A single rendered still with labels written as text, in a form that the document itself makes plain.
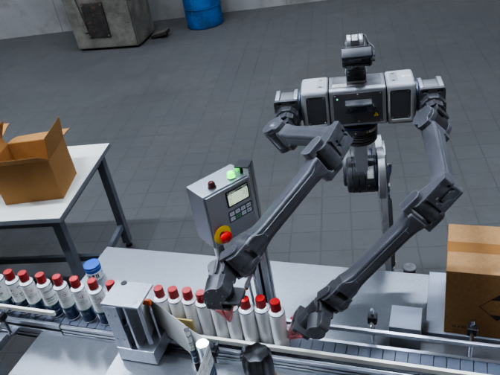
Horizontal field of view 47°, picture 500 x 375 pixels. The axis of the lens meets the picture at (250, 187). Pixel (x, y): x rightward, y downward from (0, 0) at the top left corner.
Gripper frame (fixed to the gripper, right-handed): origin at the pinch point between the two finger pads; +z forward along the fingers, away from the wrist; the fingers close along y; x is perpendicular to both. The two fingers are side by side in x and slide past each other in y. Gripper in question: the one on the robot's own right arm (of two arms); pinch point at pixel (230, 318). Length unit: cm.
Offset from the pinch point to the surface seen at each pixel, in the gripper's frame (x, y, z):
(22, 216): 96, -153, 40
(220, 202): 21.6, -5.2, -25.0
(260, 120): 355, -97, 113
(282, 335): 16.7, 8.8, 23.5
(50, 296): 21, -81, 20
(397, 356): 20, 45, 31
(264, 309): 18.5, 3.6, 14.0
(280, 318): 16.7, 9.0, 15.5
